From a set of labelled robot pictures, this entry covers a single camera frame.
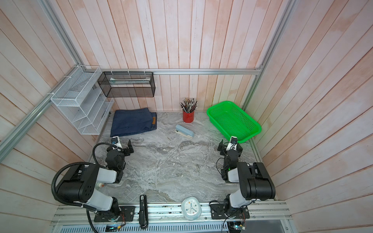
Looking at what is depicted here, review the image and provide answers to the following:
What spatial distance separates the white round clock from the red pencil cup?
1.87 feet

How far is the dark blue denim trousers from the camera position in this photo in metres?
1.06

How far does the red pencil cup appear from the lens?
1031mm

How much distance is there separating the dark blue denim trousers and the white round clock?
55cm

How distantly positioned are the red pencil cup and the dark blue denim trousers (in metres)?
0.25

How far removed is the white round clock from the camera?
72cm

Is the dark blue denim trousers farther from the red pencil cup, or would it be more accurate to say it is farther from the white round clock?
the white round clock

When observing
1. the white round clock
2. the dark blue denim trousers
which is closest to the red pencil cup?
the dark blue denim trousers
